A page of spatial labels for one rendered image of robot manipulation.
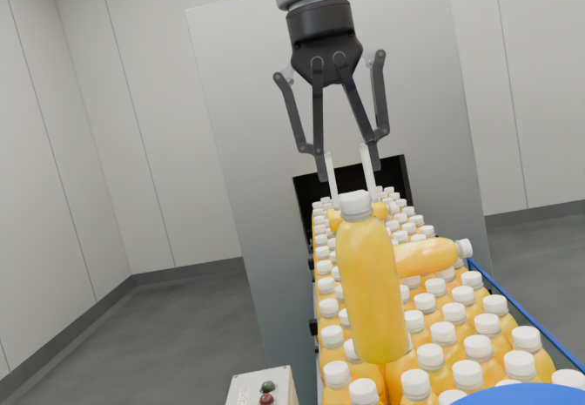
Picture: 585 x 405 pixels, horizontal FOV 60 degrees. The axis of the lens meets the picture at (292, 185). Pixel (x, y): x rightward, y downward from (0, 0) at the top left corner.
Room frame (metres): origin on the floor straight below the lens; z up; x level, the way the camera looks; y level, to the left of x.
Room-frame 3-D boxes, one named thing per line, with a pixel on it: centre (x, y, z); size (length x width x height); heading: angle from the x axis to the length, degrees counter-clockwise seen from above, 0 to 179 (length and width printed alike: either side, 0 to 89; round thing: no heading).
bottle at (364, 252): (0.61, -0.07, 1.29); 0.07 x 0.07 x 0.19
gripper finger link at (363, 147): (0.60, -0.09, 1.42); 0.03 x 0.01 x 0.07; 177
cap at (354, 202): (0.60, -0.07, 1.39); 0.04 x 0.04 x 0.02
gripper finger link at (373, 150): (0.59, -0.11, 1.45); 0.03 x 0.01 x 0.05; 87
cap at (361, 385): (0.67, -0.04, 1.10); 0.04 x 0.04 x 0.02
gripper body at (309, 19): (0.60, -0.07, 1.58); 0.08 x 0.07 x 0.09; 87
